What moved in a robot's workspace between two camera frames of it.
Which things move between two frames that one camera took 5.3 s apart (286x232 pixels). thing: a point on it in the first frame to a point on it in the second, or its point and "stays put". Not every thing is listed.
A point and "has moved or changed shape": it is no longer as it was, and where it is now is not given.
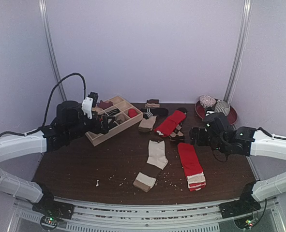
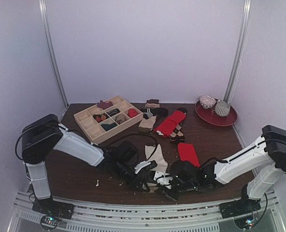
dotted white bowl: (206, 101) stays put
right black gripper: (197, 135) to (171, 189)
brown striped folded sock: (152, 103) stays put
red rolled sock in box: (132, 112) stays put
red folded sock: (168, 127) stays put
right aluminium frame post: (235, 69) stays put
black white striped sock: (148, 113) stays put
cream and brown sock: (146, 178) has moved or changed shape
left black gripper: (105, 127) to (139, 179)
